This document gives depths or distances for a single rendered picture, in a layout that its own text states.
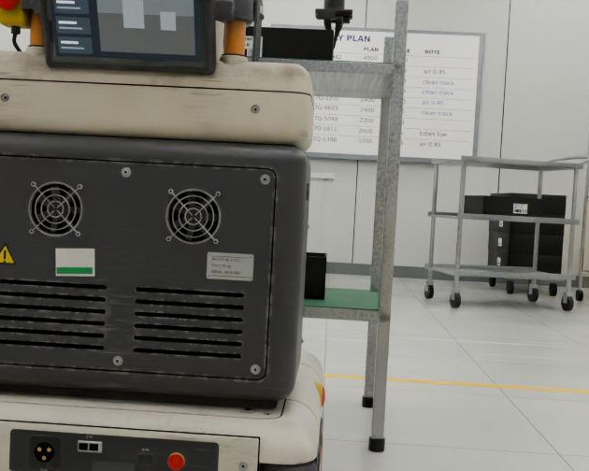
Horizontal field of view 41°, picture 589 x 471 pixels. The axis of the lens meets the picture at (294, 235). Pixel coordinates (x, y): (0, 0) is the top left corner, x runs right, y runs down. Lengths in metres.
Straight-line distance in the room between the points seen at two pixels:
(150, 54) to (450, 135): 5.78
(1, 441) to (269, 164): 0.56
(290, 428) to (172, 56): 0.57
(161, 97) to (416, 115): 5.72
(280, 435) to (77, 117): 0.56
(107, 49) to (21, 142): 0.20
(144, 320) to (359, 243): 5.65
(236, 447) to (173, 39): 0.59
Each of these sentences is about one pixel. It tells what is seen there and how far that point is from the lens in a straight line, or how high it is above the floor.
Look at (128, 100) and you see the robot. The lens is 1.23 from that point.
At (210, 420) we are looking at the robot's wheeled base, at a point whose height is 0.28.
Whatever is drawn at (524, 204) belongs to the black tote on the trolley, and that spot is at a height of 0.66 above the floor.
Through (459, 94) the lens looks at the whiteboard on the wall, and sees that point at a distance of 6.93.
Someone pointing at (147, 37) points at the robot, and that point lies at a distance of 1.21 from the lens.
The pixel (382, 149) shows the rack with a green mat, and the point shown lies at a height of 0.77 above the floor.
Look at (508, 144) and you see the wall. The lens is 6.99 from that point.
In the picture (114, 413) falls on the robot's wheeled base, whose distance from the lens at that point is 1.22.
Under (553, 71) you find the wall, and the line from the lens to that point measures 7.15.
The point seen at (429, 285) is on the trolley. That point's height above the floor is 0.09.
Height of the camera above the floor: 0.60
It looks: 2 degrees down
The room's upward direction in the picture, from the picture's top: 3 degrees clockwise
